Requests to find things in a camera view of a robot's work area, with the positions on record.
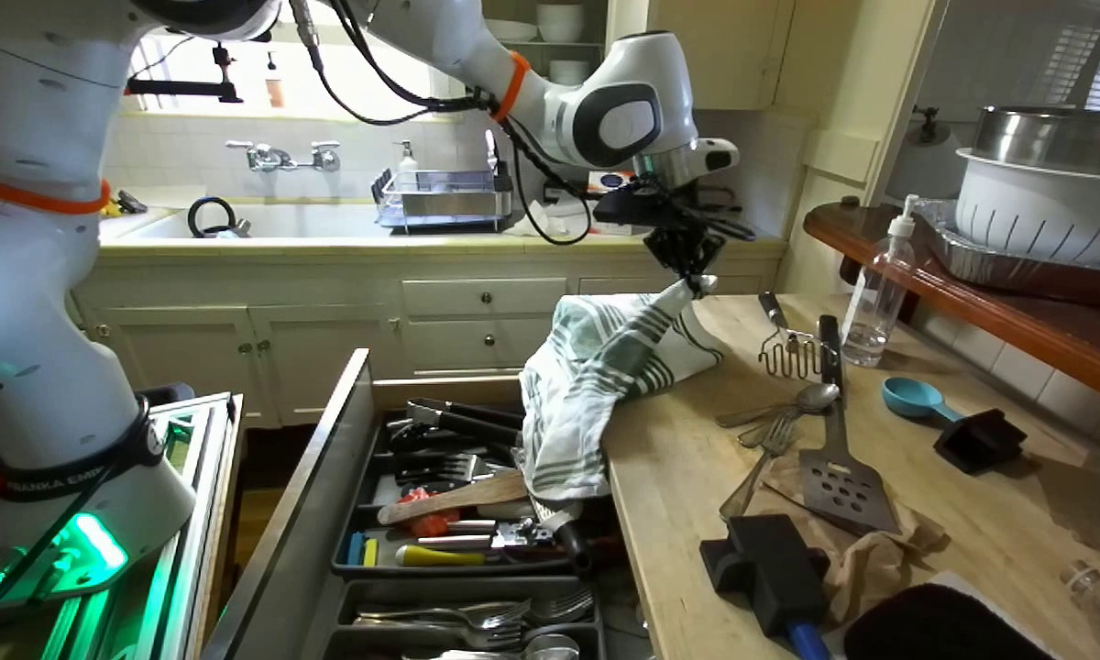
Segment wooden wall shelf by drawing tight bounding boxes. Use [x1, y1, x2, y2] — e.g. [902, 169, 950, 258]
[798, 200, 1100, 416]

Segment slotted metal spatula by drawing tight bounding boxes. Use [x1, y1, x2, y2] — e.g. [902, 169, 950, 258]
[794, 312, 906, 534]

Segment cream lower cabinet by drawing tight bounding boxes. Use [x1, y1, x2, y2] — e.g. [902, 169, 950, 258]
[75, 237, 790, 432]

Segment white sink basin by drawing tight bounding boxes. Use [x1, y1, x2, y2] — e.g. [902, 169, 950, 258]
[101, 200, 396, 248]

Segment white small bowl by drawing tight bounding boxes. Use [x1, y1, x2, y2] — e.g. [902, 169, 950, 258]
[545, 54, 595, 87]

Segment open wooden drawer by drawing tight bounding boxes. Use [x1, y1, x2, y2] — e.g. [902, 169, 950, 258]
[202, 346, 653, 660]

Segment white robot stand frame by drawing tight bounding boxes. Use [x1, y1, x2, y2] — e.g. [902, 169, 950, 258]
[28, 384, 248, 660]

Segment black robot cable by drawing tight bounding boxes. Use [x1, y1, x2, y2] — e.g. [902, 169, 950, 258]
[284, 0, 605, 253]

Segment grey cutlery tray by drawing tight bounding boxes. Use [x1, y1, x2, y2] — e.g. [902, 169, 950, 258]
[320, 574, 611, 660]

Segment crumpled white cloth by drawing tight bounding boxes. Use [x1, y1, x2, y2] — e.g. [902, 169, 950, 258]
[516, 200, 595, 244]

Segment metal spoon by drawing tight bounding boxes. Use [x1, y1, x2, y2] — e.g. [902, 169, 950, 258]
[722, 379, 848, 432]

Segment cream cabinet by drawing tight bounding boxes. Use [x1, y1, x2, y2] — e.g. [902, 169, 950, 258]
[479, 0, 798, 121]
[75, 237, 790, 432]

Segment white plastic colander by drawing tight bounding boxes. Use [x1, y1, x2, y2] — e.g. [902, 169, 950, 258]
[950, 143, 1100, 268]

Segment wooden spatula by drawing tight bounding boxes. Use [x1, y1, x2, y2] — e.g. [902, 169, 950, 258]
[374, 465, 532, 527]

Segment clear pump bottle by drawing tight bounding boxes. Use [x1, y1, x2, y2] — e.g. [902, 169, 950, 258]
[835, 191, 924, 369]

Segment black measuring cup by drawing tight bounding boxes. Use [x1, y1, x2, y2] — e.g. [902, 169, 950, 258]
[930, 404, 1029, 476]

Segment black utensil organizer tray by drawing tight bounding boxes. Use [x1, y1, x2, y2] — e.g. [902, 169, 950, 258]
[330, 412, 587, 580]

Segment black handled wire masher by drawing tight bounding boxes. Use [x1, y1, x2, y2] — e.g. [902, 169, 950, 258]
[755, 286, 826, 384]

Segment stainless steel pot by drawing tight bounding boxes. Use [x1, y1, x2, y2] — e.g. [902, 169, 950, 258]
[967, 102, 1100, 181]

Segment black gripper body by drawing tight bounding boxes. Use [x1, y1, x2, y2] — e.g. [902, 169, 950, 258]
[639, 209, 735, 286]

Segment metal baking tray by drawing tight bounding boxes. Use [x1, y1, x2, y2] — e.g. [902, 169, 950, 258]
[913, 200, 1100, 302]

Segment metal fork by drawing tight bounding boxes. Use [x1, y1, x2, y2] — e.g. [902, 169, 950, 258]
[716, 416, 798, 525]

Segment white stacked bowl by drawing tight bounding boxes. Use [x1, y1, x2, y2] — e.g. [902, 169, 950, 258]
[537, 0, 589, 48]

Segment white soap bottle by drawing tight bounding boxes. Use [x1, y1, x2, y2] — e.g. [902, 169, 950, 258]
[391, 137, 420, 193]

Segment black hose loop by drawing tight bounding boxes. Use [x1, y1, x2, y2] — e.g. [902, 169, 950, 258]
[183, 191, 257, 244]

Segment cream upper cabinet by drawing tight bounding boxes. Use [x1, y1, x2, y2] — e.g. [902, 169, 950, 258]
[479, 0, 798, 121]

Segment crumpled brown cloth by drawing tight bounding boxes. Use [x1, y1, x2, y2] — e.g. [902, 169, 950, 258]
[816, 511, 955, 630]

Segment chrome sink faucet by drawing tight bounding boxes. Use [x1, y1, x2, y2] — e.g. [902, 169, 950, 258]
[225, 137, 343, 181]

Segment black flat pad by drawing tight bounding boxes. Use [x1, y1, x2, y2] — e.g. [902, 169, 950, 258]
[838, 580, 1055, 660]

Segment dark wall hook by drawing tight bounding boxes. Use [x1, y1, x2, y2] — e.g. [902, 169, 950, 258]
[913, 102, 955, 151]

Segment green and white striped towel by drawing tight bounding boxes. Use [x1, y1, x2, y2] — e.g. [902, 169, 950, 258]
[513, 279, 735, 511]

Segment black kitchen tongs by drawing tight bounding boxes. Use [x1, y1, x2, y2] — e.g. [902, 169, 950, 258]
[400, 394, 527, 455]

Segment yellow black handled screwdriver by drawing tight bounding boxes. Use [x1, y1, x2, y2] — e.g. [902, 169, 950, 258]
[343, 534, 494, 574]

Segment teal measuring cup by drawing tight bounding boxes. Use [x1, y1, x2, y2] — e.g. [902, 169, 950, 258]
[879, 369, 966, 428]

